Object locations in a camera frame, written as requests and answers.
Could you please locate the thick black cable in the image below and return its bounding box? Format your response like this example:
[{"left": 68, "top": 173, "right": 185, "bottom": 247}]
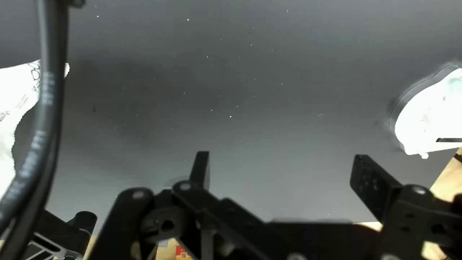
[{"left": 0, "top": 0, "right": 72, "bottom": 260}]

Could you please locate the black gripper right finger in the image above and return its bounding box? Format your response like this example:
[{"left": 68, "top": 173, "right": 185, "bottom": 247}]
[{"left": 349, "top": 153, "right": 404, "bottom": 224}]

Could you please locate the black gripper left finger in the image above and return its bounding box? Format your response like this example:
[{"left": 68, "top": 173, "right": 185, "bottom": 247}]
[{"left": 189, "top": 150, "right": 211, "bottom": 190}]

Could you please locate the clear plastic bag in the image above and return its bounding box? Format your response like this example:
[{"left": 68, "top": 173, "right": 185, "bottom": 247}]
[{"left": 0, "top": 59, "right": 71, "bottom": 196}]

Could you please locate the white stand base with acrylic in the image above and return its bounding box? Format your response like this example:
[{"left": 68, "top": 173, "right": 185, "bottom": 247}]
[{"left": 386, "top": 60, "right": 462, "bottom": 159}]

